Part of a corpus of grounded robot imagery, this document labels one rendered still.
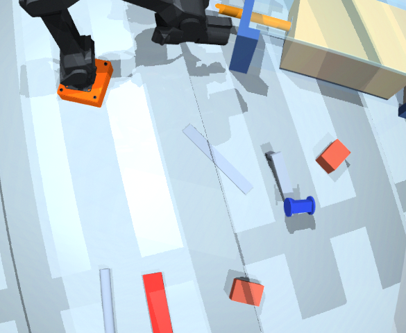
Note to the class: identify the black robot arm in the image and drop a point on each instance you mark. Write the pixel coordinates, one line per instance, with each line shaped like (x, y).
(180, 21)

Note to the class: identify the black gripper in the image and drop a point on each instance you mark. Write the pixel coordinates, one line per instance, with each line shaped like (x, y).
(157, 19)

